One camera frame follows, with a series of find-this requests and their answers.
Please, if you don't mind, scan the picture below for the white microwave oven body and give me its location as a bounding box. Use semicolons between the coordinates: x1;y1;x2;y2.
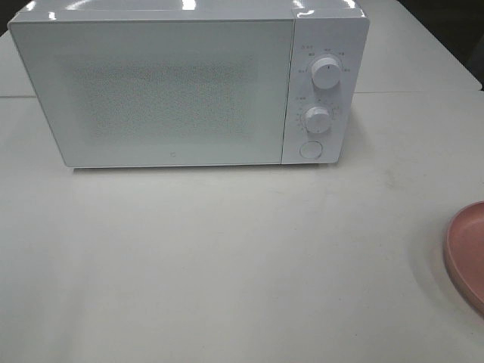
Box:
8;1;370;167

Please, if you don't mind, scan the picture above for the round white door-release button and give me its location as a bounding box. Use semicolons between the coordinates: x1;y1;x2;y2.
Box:
299;141;323;160

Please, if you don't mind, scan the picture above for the lower white timer knob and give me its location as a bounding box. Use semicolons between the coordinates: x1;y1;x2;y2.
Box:
302;107;332;134

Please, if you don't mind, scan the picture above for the upper white power knob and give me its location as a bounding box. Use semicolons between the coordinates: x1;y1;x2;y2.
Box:
310;54;342;90

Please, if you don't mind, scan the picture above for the white microwave door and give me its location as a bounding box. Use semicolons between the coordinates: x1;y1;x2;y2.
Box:
11;20;293;167

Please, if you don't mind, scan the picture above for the pink round plate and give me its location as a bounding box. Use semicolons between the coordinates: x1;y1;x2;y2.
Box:
443;201;483;315

